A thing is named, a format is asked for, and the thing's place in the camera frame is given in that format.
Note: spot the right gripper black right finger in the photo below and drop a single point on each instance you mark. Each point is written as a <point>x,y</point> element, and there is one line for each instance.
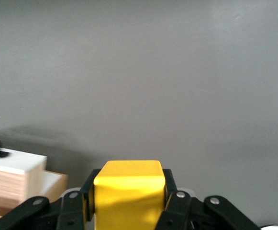
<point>177,210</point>

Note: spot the white-fronted wooden drawer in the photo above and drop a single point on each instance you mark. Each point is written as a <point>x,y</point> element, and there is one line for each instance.
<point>14,163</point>

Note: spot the yellow cube block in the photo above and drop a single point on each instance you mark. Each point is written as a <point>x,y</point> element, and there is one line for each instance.
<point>129,191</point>

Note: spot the dark grey table mat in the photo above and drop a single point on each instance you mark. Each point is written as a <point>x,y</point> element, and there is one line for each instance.
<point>138,72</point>

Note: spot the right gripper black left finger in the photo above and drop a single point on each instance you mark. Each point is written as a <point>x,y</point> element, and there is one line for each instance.
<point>71,210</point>

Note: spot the light wooden drawer cabinet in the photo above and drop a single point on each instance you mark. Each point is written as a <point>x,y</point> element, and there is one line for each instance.
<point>57,187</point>

